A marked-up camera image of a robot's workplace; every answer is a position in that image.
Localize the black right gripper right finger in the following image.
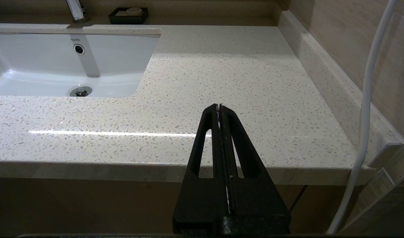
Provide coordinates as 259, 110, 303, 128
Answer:
220, 103, 291, 233

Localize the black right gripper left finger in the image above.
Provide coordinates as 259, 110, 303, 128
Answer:
173, 104, 229, 233

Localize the chrome sink drain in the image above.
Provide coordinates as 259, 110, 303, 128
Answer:
70, 86, 93, 97

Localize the black soap dish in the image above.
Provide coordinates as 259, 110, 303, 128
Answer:
108, 7, 149, 25

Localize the white sink basin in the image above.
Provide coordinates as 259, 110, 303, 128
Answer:
0, 24, 163, 98

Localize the chrome faucet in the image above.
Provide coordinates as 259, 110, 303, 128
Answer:
65, 0, 91, 24

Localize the white hose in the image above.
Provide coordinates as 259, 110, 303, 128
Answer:
326, 0, 401, 235

